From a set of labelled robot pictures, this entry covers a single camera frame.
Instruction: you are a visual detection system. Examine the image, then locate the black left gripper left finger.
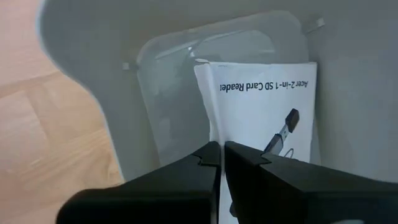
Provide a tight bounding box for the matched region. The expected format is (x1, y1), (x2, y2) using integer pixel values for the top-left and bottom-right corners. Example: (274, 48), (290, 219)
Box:
(55, 141), (222, 224)

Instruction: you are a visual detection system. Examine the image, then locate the white SD card reader packet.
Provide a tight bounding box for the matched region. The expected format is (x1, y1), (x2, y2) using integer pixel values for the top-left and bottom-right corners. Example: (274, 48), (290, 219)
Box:
(193, 60), (318, 224)

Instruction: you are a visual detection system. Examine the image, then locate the clear plastic package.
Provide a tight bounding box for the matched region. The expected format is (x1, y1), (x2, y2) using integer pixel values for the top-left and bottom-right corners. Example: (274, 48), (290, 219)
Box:
(136, 10), (312, 175)

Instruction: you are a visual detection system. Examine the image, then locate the large white plastic bin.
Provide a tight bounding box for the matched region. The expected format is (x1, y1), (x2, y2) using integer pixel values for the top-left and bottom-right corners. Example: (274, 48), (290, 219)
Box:
(35, 0), (398, 184)

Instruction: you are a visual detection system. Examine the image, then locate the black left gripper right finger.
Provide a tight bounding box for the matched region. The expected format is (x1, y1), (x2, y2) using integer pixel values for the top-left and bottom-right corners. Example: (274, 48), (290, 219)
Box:
(224, 140), (398, 224)

